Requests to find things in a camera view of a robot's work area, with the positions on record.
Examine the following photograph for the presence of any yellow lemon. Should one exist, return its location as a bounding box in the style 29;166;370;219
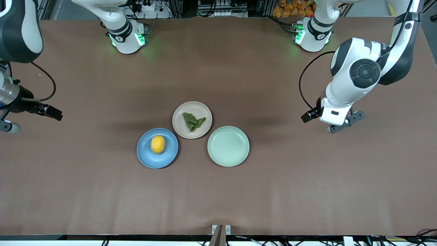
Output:
151;135;166;155

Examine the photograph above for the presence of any green lettuce leaf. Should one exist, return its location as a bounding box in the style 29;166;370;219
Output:
183;112;207;133

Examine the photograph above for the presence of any light green plate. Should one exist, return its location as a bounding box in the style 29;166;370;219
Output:
207;126;250;167

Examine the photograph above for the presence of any pile of orange items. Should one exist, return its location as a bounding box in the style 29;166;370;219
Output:
272;0;316;18

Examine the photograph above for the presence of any beige plate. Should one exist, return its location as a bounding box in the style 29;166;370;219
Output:
172;101;213;139

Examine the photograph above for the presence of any blue plate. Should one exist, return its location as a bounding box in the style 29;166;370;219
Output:
137;128;179;169

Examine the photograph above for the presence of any white electronic device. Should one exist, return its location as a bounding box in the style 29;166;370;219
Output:
197;0;248;17

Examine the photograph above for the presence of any white power strip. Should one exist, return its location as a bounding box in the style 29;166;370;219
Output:
131;0;171;19

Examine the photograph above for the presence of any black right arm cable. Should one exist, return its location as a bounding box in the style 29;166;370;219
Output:
0;61;57;120

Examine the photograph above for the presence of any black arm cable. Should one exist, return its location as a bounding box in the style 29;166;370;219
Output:
299;0;421;112
0;61;57;120

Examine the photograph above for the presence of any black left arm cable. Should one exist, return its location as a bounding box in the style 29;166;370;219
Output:
299;0;421;112

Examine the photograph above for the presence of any metal camera stand bracket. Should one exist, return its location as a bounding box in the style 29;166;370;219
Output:
209;224;231;246

